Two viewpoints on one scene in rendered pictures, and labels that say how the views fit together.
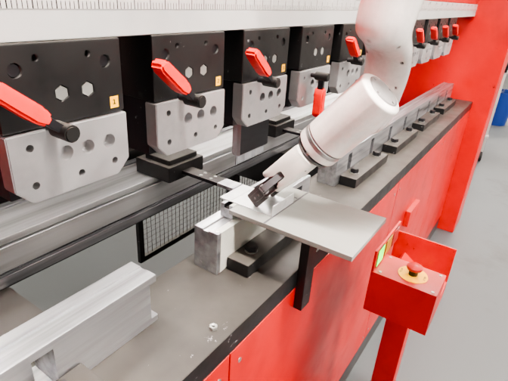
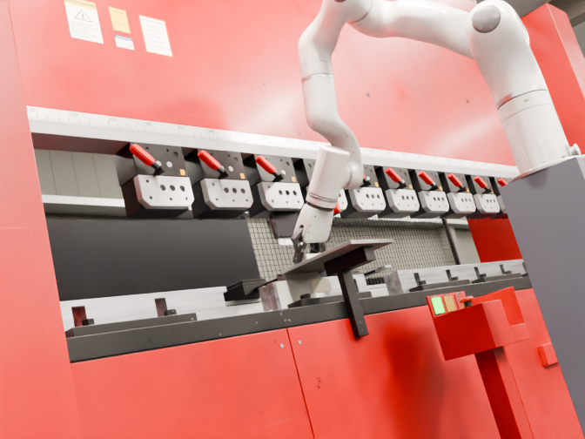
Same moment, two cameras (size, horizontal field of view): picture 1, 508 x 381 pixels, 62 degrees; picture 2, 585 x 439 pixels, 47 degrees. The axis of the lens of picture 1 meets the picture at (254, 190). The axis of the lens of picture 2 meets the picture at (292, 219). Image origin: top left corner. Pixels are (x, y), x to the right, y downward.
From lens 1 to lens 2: 1.30 m
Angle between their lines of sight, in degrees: 40
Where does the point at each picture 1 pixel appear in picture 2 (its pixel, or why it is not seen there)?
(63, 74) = (158, 156)
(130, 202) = not seen: hidden behind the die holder
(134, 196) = not seen: hidden behind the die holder
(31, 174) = (148, 192)
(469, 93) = not seen: outside the picture
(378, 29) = (313, 118)
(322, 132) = (312, 185)
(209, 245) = (270, 295)
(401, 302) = (464, 328)
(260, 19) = (264, 150)
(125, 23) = (183, 141)
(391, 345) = (500, 401)
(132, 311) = (212, 303)
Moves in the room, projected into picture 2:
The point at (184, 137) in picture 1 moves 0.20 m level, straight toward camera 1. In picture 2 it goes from (226, 199) to (213, 177)
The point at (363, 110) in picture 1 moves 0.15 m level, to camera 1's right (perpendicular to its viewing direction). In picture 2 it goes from (324, 158) to (379, 140)
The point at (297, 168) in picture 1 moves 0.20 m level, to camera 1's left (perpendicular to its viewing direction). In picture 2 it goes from (308, 215) to (238, 237)
